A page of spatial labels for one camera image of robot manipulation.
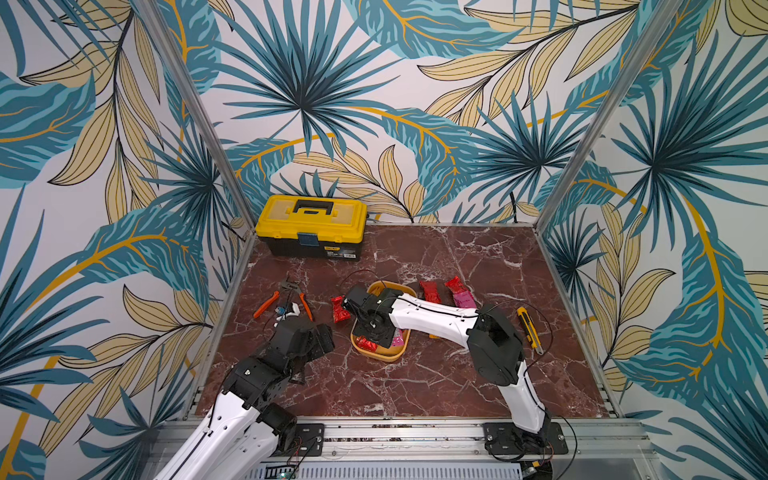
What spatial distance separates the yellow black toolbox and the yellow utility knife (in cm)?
58

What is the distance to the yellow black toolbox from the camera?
38.9 inches

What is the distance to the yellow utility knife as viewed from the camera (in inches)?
35.6
